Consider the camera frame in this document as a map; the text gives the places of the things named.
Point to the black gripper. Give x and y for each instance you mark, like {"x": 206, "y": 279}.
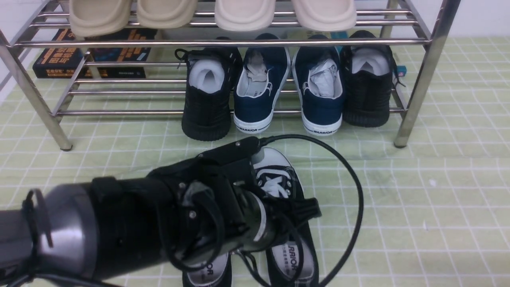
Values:
{"x": 220, "y": 208}

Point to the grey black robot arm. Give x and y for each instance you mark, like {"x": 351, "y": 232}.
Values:
{"x": 81, "y": 234}

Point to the black knit shoe left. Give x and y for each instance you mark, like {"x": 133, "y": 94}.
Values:
{"x": 211, "y": 75}

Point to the black knit shoe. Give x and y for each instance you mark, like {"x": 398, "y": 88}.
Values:
{"x": 211, "y": 75}
{"x": 369, "y": 74}

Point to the navy canvas shoe left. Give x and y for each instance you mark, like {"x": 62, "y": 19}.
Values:
{"x": 263, "y": 76}

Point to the navy canvas shoe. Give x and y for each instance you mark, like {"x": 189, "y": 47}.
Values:
{"x": 319, "y": 82}
{"x": 263, "y": 76}

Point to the navy canvas shoe right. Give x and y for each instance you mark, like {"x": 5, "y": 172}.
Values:
{"x": 319, "y": 82}

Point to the black knit shoe right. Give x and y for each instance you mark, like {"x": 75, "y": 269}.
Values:
{"x": 369, "y": 74}

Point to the steel shoe rack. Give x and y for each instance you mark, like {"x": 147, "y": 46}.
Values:
{"x": 400, "y": 24}

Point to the cream slipper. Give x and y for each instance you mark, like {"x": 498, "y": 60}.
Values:
{"x": 326, "y": 15}
{"x": 244, "y": 15}

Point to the beige slipper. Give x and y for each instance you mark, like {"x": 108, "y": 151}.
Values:
{"x": 165, "y": 14}
{"x": 90, "y": 18}

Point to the black orange book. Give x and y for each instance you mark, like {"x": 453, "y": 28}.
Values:
{"x": 61, "y": 63}

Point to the cream slipper far right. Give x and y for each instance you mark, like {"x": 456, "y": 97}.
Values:
{"x": 326, "y": 15}

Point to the beige slipper far left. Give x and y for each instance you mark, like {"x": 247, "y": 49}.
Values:
{"x": 90, "y": 18}

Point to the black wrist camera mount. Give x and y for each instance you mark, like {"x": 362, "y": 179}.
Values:
{"x": 234, "y": 151}

